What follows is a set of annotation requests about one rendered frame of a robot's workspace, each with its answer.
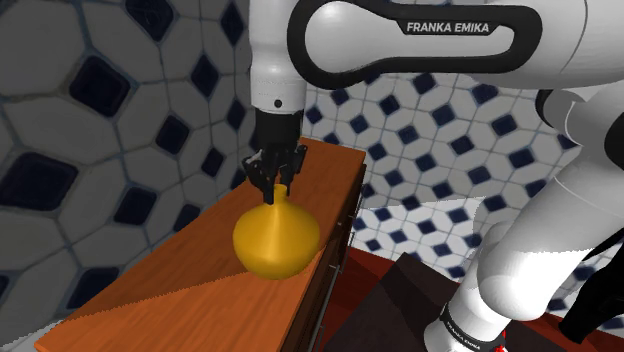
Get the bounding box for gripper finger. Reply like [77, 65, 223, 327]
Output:
[277, 144, 309, 197]
[241, 148, 277, 206]

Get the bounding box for yellow round vase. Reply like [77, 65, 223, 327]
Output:
[231, 184, 322, 281]

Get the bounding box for dark robot stand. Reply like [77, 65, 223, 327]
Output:
[323, 252, 569, 352]

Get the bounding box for brown wooden chest of drawers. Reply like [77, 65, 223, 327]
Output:
[33, 136, 368, 352]

